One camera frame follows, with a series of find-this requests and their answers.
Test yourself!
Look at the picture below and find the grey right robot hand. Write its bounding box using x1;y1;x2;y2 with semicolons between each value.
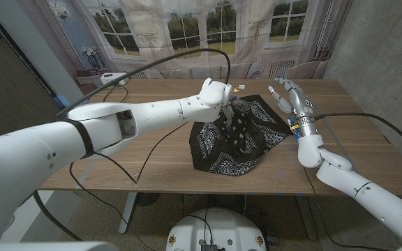
267;77;319;140

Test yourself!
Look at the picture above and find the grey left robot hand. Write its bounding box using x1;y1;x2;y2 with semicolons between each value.
221;102;237;134

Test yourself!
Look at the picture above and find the black paisley bandana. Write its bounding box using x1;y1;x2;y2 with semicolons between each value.
188;94;292;177

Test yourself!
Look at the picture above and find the printed window backdrop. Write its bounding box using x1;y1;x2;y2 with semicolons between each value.
45;0;354;80

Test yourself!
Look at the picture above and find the grey table leg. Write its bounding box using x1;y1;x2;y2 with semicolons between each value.
297;195;318;241

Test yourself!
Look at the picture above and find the black round floor object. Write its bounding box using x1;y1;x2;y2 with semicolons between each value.
134;192;161;206

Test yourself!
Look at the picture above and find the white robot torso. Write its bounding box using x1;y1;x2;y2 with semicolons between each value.
165;207;267;251

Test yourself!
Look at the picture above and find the white power box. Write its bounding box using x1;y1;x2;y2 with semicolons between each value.
100;72;129;86

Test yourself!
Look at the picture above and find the white table leg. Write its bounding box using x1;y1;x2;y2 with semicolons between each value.
118;192;137;234

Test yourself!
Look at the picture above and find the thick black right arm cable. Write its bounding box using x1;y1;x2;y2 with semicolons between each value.
311;111;402;161

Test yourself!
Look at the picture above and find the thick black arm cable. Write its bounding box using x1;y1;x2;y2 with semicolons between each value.
31;47;232;242
311;111;402;161

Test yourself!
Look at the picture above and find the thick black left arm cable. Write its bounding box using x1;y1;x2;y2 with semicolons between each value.
31;47;232;242

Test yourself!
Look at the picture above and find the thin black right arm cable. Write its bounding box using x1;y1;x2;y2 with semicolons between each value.
304;166;392;251

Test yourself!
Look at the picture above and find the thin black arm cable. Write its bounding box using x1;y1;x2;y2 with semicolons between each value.
304;166;392;251
68;121;190;251

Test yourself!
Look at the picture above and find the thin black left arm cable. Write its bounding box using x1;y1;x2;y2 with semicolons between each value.
68;121;190;251

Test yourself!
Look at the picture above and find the black torso cable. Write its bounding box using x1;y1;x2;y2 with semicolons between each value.
186;207;214;245

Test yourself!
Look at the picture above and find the black power box cable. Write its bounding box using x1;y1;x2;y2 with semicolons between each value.
102;83;129;105

